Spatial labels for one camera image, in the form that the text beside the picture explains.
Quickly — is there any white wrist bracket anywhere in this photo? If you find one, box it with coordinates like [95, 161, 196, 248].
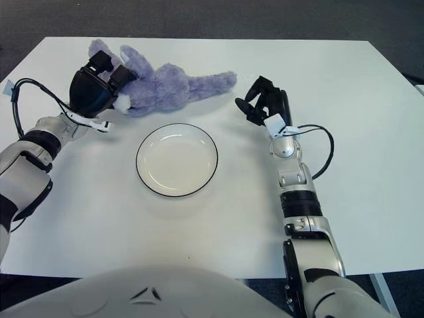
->
[264, 114, 301, 138]
[62, 111, 115, 133]

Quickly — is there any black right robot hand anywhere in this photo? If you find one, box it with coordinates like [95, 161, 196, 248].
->
[234, 75, 293, 129]

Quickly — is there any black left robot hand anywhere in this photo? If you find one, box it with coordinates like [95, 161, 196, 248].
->
[68, 51, 138, 119]

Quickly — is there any grey robot torso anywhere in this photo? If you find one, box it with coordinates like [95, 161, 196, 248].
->
[0, 264, 292, 318]

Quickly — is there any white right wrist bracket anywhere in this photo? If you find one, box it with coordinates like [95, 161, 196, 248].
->
[264, 114, 301, 138]

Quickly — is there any white plate with black rim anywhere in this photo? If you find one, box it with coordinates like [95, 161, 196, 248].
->
[135, 123, 219, 199]

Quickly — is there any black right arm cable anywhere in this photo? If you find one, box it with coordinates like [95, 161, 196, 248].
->
[291, 124, 335, 182]

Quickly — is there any white table frame leg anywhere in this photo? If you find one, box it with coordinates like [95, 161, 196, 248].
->
[369, 273, 398, 318]

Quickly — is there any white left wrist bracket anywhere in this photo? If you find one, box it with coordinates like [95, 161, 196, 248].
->
[62, 111, 115, 133]

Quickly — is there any purple plush bunny doll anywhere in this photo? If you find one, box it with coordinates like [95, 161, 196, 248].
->
[87, 38, 238, 119]

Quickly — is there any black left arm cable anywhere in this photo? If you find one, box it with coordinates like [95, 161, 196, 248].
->
[9, 78, 80, 138]

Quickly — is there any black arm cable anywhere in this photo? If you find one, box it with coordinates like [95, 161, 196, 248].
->
[291, 124, 335, 182]
[9, 78, 80, 138]

